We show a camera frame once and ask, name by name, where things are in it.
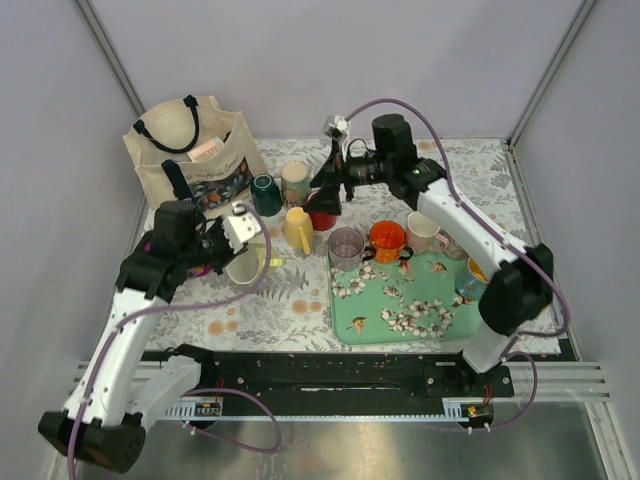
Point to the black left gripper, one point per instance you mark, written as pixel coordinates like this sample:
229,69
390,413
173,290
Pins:
229,255

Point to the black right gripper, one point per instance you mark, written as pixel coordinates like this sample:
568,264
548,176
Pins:
334,173

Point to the lime green mug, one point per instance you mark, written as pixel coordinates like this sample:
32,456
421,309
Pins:
245,268

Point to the lilac mug black handle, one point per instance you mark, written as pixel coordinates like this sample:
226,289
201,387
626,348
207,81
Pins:
347,249

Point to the orange mug black handle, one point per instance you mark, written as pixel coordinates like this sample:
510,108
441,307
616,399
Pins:
387,243

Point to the small pale pink mug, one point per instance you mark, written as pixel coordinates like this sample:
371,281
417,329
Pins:
423,235

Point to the blue glazed mug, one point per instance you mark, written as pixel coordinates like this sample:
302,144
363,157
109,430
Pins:
471,282

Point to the tall pink floral mug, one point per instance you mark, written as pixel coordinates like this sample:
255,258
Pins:
453,249

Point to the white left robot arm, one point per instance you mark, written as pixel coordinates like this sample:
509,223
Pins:
102,422

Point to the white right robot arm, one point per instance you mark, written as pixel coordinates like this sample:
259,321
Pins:
520,276

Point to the red mug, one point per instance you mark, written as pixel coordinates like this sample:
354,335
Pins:
322,221

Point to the cream floral mug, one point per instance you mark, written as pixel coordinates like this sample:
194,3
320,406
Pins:
295,183

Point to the yellow mug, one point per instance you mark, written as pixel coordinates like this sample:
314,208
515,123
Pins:
298,229

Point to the dark green mug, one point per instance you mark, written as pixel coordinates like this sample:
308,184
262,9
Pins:
266,195

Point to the purple snack packet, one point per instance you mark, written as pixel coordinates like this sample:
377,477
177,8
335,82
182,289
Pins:
192,273

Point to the floral table mat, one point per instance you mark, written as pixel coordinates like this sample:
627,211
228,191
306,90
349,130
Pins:
291,310

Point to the pink box in bag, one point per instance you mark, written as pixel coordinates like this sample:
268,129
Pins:
206,150

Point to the beige canvas tote bag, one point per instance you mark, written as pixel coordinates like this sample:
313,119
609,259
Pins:
158,143

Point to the green hummingbird tray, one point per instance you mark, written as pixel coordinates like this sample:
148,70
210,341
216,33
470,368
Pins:
388,303

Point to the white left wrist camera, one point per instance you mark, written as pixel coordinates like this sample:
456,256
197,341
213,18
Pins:
241,226

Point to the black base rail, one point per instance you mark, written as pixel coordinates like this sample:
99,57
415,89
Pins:
345,384

